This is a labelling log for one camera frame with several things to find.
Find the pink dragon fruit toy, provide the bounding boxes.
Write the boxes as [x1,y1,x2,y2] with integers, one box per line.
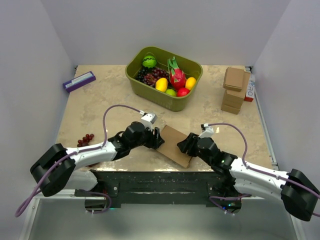
[167,56,187,91]

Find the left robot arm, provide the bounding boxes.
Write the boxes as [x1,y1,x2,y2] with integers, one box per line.
[30,121,165,197]

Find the green lime toy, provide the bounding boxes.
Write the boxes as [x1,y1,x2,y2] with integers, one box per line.
[165,88,177,97]

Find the yellow mango toy right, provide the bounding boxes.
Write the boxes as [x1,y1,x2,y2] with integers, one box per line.
[185,77,197,91]

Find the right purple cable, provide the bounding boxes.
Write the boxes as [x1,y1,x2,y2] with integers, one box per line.
[203,122,320,217]

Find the purple cable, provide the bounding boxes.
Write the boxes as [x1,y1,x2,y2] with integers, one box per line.
[203,122,320,217]
[14,104,146,218]

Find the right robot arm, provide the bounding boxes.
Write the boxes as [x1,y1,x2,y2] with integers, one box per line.
[177,133,320,222]

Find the aluminium frame rail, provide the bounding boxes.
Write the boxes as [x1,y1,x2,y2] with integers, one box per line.
[20,189,307,240]

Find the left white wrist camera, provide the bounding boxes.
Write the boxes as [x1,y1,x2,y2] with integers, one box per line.
[140,112,158,131]

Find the brown cardboard paper box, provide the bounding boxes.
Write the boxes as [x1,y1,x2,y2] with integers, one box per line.
[157,125,192,169]

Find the stack of folded cardboard boxes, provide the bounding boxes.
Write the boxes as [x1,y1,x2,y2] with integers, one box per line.
[221,71,251,115]

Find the red grape bunch in bin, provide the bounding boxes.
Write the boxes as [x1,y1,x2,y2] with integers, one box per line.
[143,67,169,88]

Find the yellow mango toy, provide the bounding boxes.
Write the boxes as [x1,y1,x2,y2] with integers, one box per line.
[185,77,197,91]
[155,77,168,92]

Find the olive green plastic bin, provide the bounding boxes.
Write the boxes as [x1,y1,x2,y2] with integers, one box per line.
[125,46,203,112]

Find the top folded cardboard box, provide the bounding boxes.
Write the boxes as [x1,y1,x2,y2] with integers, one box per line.
[222,67,245,92]

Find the green watermelon toy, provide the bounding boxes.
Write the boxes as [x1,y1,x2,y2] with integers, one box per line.
[141,55,157,69]

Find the red grape bunch on table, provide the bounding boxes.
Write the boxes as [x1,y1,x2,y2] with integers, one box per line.
[76,133,101,168]

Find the purple flat box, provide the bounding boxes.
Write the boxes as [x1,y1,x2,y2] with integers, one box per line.
[62,71,96,93]

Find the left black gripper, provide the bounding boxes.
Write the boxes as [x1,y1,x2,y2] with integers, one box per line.
[130,124,164,150]

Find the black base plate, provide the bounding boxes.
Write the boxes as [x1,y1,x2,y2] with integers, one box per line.
[89,171,242,213]

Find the white red printed box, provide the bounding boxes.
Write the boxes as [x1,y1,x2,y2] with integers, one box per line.
[244,73,256,102]

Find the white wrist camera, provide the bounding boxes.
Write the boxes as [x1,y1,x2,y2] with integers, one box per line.
[140,112,158,131]
[198,123,215,139]

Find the yellow mango toy left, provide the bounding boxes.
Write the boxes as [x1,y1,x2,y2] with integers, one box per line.
[155,77,168,92]

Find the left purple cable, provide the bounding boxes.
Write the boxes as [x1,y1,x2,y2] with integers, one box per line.
[14,104,146,218]

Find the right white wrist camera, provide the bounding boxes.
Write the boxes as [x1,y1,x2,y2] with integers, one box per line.
[198,123,215,139]

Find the red apple toy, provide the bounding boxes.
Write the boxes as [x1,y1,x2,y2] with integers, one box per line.
[176,87,190,97]

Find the dark purple grape bunch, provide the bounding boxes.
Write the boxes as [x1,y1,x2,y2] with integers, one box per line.
[135,67,150,83]

